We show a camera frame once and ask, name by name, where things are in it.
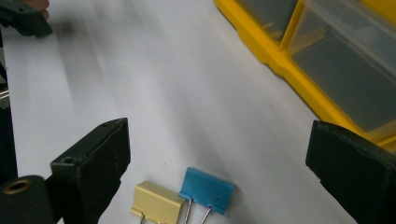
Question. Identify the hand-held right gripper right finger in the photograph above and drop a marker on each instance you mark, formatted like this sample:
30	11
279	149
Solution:
358	171

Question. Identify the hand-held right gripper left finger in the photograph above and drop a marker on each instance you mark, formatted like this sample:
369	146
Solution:
93	168

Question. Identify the yellow binder clip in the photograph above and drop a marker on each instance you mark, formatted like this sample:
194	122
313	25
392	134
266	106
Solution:
155	202

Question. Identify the yellow plastic organizer cabinet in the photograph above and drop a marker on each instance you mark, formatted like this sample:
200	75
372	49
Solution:
311	93

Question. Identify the blue binder clip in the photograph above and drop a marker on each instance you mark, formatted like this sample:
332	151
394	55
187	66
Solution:
205	186

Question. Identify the set of clear drawers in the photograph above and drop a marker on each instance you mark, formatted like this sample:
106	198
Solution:
358	77

